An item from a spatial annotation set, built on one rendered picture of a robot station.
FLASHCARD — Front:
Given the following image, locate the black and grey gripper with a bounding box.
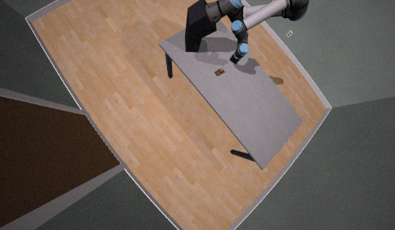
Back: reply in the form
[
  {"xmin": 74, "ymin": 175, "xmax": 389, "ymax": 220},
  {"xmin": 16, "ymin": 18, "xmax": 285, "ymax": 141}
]
[{"xmin": 230, "ymin": 52, "xmax": 241, "ymax": 64}]

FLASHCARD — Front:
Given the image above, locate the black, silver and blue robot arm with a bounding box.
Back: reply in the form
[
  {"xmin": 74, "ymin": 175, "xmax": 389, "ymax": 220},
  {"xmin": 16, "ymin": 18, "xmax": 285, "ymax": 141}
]
[{"xmin": 205, "ymin": 0, "xmax": 309, "ymax": 58}]

